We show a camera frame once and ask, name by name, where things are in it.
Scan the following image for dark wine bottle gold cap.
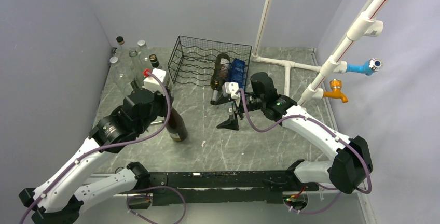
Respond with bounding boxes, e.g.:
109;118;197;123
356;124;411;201
166;107;188;142

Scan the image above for bottle black gold cap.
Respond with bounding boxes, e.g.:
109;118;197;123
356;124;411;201
149;54;163;69

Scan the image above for clear bottle silver cap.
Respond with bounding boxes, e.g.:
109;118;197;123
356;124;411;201
137;39;150;66

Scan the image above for blue tinted clear bottle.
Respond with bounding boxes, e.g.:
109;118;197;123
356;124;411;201
129;49;144;87

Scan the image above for clear bottle blue medallion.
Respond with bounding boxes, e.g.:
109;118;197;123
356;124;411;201
116;36;132;69

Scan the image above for clear bottle dark neck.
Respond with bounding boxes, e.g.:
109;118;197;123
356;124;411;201
109;56;134;96

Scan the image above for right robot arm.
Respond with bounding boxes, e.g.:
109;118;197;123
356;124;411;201
217;72;373;194

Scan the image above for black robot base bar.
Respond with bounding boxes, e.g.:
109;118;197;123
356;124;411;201
129;170;319;206

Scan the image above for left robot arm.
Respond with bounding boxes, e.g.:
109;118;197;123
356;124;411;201
19;88;172;223

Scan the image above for blue square dash bottle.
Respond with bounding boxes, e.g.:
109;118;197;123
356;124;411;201
228;59;246;89

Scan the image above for orange faucet tap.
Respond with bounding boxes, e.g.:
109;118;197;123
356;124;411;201
323;79;349;103

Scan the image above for blue faucet tap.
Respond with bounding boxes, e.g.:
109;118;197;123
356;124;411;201
346;58;382;76

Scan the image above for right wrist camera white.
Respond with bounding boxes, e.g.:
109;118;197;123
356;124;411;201
222;82;240;100

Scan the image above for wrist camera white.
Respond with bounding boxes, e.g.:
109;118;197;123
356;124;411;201
222;82;240;100
143;68;169;94

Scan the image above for black wire wine rack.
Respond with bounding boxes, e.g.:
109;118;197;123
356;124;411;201
168;36;252;92

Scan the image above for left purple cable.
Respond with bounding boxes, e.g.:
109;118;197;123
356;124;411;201
19;73;188;224

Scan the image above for purple cable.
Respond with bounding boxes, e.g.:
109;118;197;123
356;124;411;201
238;88;373;216
19;73;188;224

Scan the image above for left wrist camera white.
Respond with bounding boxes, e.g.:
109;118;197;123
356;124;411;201
143;68;169;94

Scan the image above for white pvc pipe frame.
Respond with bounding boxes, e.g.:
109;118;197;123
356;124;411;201
251;0;413;108

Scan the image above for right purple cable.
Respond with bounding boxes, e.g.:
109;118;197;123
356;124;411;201
238;88;373;216

